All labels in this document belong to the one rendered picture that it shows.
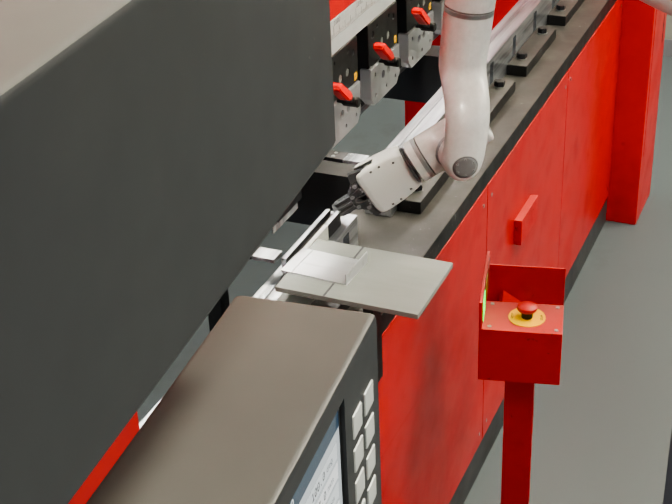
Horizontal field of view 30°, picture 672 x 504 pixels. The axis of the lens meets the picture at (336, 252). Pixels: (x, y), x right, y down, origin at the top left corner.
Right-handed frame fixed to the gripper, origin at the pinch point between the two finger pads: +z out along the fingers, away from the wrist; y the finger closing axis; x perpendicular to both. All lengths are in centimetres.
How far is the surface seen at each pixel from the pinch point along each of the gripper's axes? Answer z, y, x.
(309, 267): 7.3, 4.6, 22.4
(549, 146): -39, -60, -84
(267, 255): 13.4, 8.4, 17.3
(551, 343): -20.1, -39.6, 18.0
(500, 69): -39, -33, -84
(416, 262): -8.9, -5.1, 23.7
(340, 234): 2.6, -1.9, 5.7
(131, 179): -22, 88, 160
